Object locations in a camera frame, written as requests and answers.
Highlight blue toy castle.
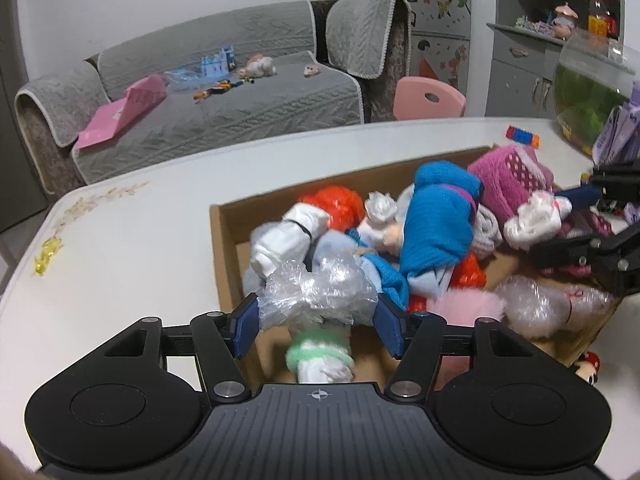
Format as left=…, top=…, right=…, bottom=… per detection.
left=200, top=46, right=237, bottom=77

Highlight brown cardboard box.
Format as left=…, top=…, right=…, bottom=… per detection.
left=209, top=145, right=626, bottom=386

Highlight flower decorated refrigerator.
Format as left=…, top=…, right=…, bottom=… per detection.
left=348, top=0, right=473, bottom=123

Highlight white desktop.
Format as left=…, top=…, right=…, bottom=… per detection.
left=0, top=117, right=640, bottom=480

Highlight pink fluffy doll with eyes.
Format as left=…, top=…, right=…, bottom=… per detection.
left=432, top=290, right=506, bottom=333

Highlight clear plastic package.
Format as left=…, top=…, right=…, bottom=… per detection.
left=165, top=67, right=206, bottom=92

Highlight grey sofa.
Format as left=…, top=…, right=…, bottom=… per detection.
left=15, top=0, right=413, bottom=198

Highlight glass fish tank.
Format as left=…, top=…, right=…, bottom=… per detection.
left=552, top=27, right=640, bottom=156

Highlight clear plastic bundle red string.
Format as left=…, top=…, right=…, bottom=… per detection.
left=492, top=277, right=613, bottom=338

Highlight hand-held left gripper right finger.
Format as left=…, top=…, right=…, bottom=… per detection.
left=374, top=291, right=542, bottom=403

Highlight mushroom figurine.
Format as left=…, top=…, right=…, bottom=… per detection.
left=552, top=4, right=578, bottom=36

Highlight white green sock bundle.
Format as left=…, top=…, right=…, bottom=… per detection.
left=285, top=327, right=357, bottom=386

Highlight clear plastic bag bundle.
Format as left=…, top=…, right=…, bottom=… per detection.
left=257, top=250, right=381, bottom=333

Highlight white sock bundle black tie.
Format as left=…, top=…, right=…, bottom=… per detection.
left=249, top=203, right=332, bottom=281

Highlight grey white sock bundle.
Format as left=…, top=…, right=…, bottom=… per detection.
left=470, top=207, right=503, bottom=258

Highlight white ruffled sock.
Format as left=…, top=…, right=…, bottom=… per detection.
left=362, top=191, right=401, bottom=226

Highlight orange plastic bag bundle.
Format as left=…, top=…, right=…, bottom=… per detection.
left=300, top=185, right=487, bottom=313

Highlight black pink sock bundle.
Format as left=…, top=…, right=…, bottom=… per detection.
left=540, top=210, right=613, bottom=277

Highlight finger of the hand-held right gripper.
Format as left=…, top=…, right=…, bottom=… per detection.
left=530, top=224, right=640, bottom=297
left=552, top=160, right=640, bottom=211

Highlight grey shelf cabinet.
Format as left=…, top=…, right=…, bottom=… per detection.
left=485, top=0, right=640, bottom=121

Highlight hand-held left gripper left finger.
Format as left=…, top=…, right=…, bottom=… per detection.
left=100, top=294, right=262, bottom=403

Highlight pink towel sock bundle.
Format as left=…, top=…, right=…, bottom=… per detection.
left=467, top=145, right=555, bottom=221

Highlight pink paper bag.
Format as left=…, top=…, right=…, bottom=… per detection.
left=76, top=74, right=167, bottom=151

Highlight yellow shiny scrap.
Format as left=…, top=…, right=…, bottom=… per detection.
left=32, top=237, right=66, bottom=276

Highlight white pink plush toy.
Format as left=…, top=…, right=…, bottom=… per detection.
left=239, top=55, right=278, bottom=79

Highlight cartoon mouse toy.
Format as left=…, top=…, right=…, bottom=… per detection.
left=574, top=351, right=601, bottom=386

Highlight pink chair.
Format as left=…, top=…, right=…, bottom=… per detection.
left=394, top=76, right=467, bottom=121

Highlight blue orange toy bricks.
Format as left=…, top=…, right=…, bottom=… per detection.
left=506, top=125, right=543, bottom=148

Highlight orange drink bottle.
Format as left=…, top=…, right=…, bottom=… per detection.
left=587, top=0, right=618, bottom=41

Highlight blue grey sock bundle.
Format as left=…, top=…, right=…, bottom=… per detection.
left=399, top=161, right=485, bottom=295

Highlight white sock bundle pink trim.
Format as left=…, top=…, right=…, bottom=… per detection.
left=504, top=192, right=574, bottom=251

